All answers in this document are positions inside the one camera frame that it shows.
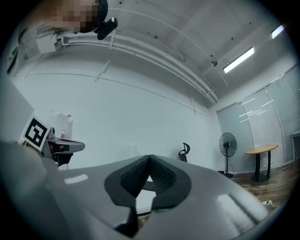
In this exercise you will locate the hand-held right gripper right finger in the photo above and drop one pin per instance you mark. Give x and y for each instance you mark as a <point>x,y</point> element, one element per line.
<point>168,185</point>

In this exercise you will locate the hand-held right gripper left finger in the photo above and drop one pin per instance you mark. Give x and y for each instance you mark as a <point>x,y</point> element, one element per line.
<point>131,185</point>

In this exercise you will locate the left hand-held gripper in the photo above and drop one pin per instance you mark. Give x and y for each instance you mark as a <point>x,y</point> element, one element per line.
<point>35,132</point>

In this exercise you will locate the black keyboard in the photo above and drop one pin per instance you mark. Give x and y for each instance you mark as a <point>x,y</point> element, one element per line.
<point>149,185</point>

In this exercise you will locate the clear plastic bags red print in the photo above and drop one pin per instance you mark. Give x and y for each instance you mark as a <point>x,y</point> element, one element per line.
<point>61,122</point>

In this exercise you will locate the black office chair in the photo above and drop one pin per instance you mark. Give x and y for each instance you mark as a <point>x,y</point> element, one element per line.
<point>186,150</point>

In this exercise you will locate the round wooden side table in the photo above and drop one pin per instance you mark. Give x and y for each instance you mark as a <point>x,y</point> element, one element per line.
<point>261,148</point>

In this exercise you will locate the white power socket block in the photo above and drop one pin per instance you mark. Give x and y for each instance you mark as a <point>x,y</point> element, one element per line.
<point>267,202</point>

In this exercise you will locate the frosted glass partition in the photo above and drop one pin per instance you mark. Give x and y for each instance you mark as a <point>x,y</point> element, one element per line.
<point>257,129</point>

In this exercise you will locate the white ceiling conduit pipes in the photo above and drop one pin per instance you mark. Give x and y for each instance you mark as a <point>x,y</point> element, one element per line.
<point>150,52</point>

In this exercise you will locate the person's head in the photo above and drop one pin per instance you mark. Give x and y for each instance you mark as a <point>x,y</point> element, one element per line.
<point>77,14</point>

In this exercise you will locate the long ceiling light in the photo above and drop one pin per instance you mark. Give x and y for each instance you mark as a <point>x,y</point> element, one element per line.
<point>277,31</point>
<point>239,59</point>

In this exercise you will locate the black pedestal fan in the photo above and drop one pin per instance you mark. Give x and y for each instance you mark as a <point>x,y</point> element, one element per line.
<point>227,141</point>

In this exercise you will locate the black head-worn camera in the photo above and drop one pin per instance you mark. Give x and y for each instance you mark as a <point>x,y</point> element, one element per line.
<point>106,28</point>

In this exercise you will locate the ceiling security camera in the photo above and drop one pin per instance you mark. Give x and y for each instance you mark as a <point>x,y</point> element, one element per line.
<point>214,63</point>

